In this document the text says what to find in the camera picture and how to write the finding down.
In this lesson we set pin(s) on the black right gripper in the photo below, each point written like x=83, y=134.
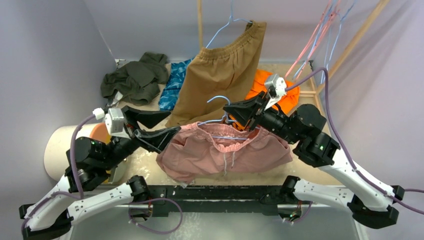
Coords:
x=258, y=111

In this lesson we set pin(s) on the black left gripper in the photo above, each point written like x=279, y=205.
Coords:
x=157, y=139

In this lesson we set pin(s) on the light blue wire hanger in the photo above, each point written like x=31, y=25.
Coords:
x=223, y=119

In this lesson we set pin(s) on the pink shorts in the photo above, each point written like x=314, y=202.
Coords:
x=215, y=148

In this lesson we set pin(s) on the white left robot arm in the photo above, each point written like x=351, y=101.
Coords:
x=90, y=162

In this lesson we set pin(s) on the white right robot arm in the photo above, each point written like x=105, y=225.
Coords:
x=370, y=200

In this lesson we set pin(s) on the orange shorts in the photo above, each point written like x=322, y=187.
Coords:
x=285, y=104

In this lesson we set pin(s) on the tan khaki shorts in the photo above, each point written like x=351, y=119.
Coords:
x=226, y=71

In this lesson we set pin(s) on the dark green shorts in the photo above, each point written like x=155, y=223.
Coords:
x=138, y=81

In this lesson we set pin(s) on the blue patterned shorts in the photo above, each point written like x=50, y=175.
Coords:
x=171, y=91

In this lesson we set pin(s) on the light blue hanger holding shorts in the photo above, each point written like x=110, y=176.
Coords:
x=231, y=19

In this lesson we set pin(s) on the light blue hanger middle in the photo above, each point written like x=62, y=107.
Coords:
x=326, y=49

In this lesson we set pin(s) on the white cylindrical bin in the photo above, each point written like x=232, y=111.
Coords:
x=55, y=157

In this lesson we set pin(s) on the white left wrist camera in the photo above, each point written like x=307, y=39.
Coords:
x=114, y=120

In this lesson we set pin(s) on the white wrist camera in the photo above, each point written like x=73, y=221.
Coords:
x=275, y=90
x=114, y=120

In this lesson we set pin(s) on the white pink shorts drawstring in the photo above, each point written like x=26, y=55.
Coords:
x=229, y=162

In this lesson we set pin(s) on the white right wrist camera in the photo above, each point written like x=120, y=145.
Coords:
x=275, y=90

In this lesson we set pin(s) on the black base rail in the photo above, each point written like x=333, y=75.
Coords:
x=263, y=199

